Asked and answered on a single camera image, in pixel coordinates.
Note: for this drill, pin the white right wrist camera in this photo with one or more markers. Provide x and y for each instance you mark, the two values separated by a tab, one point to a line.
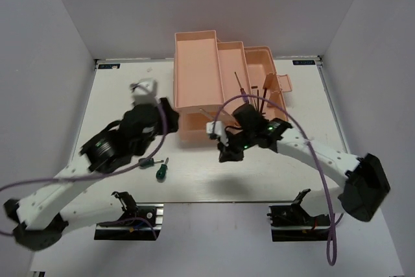
216	131

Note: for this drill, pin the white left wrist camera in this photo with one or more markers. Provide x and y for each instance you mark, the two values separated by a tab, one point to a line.
144	91

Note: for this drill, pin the pink plastic toolbox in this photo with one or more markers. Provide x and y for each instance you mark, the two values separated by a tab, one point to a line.
204	79

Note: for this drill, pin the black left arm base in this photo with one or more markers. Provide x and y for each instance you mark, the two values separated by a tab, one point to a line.
138	222

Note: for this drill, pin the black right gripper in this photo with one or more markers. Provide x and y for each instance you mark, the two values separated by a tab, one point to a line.
228	154

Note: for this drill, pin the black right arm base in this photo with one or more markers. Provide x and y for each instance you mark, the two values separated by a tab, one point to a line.
289	222

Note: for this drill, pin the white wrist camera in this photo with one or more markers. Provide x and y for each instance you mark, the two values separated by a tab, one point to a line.
144	91
216	131

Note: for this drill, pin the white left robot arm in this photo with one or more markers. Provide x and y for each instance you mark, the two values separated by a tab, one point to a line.
43	217

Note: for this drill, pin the blue clear handle screwdriver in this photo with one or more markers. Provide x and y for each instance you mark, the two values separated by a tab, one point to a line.
242	91

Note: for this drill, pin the long brown hex key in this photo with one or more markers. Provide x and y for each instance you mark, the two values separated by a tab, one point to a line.
255	98

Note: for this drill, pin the green stubby screwdriver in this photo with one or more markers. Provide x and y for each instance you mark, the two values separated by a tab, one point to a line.
162	171
145	163

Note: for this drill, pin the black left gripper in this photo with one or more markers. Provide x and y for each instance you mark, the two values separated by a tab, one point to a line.
173	119

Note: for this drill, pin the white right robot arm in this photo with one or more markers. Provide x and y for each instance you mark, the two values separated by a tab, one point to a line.
361	182

